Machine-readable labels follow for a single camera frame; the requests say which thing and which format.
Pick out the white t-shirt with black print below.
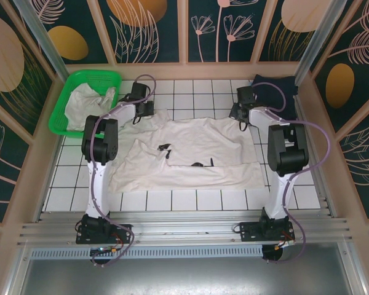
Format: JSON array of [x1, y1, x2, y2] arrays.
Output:
[[109, 109, 265, 194]]

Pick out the stack of folded navy t-shirts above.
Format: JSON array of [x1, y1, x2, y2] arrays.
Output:
[[251, 74, 298, 121]]

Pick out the crumpled bright white t-shirt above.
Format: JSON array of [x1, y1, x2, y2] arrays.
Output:
[[100, 87, 117, 113]]

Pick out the green plastic basket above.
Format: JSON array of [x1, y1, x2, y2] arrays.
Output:
[[47, 69, 123, 139]]

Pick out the crumpled cream t-shirt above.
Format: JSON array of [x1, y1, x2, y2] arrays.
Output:
[[64, 82, 108, 132]]

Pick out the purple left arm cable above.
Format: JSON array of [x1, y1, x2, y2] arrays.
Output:
[[90, 74, 157, 268]]

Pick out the aluminium frame post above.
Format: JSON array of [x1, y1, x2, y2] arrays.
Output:
[[295, 0, 342, 87], [14, 0, 69, 84]]

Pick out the aluminium side rail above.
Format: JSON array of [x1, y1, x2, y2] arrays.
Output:
[[293, 93, 339, 218]]

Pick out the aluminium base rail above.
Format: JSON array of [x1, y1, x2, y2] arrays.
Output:
[[17, 210, 353, 248]]

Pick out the small controller board with wires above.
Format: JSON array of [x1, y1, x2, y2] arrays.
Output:
[[90, 245, 119, 258]]

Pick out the grey slotted cable duct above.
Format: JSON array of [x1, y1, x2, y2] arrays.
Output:
[[30, 245, 264, 261]]

